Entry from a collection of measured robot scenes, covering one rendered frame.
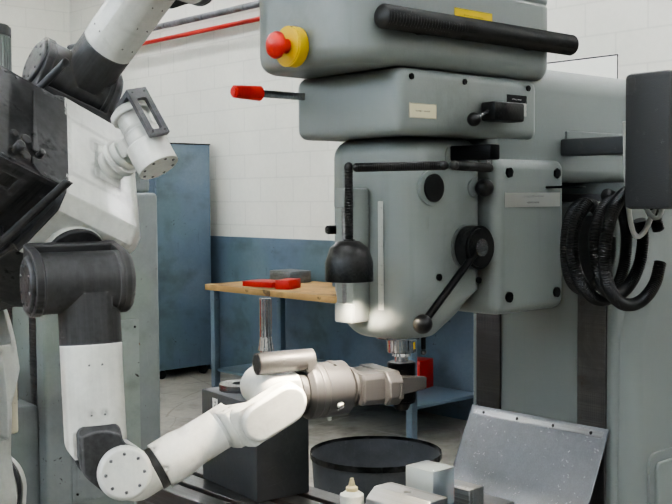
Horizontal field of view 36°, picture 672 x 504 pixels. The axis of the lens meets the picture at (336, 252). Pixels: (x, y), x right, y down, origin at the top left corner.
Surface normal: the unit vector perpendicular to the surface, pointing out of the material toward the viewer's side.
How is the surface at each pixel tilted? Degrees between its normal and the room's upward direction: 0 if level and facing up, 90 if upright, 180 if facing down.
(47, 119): 57
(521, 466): 63
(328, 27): 90
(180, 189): 90
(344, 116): 90
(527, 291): 90
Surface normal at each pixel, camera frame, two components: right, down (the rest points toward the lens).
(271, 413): 0.45, 0.18
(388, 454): -0.27, -0.01
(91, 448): 0.34, -0.06
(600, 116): 0.67, 0.04
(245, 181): -0.74, 0.04
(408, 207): 0.05, 0.05
